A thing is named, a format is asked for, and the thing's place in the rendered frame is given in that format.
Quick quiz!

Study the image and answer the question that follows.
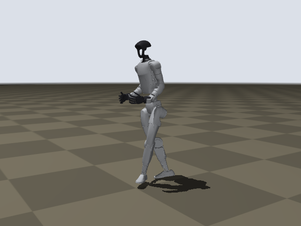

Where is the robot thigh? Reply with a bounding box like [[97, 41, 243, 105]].
[[140, 107, 163, 148], [144, 105, 167, 147]]

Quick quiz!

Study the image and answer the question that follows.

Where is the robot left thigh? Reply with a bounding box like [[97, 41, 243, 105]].
[[144, 105, 167, 147]]

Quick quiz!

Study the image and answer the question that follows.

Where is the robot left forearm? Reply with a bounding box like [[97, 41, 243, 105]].
[[146, 83, 165, 104]]

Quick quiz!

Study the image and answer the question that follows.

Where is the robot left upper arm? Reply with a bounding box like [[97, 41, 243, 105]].
[[149, 61, 165, 89]]

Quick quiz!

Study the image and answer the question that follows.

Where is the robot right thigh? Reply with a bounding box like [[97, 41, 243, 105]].
[[140, 107, 163, 148]]

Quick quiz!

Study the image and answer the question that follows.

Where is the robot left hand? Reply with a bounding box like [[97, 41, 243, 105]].
[[128, 92, 151, 104]]

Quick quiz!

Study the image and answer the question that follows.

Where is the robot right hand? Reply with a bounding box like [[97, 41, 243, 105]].
[[119, 92, 130, 104]]

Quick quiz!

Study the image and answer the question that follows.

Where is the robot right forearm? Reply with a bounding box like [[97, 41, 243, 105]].
[[128, 86, 142, 98]]

